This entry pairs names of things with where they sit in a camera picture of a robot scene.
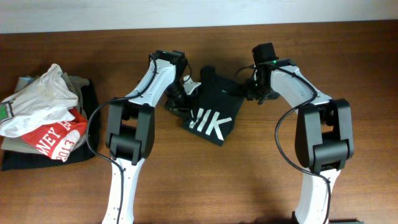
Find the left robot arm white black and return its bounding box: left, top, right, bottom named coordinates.
left=103, top=50, right=189, bottom=223

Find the dark green t-shirt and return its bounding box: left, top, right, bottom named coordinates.
left=164, top=65, right=244, bottom=146

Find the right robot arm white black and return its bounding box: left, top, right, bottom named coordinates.
left=252, top=58, right=354, bottom=223

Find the black folded garment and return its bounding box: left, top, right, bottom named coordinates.
left=1, top=79, right=101, bottom=171

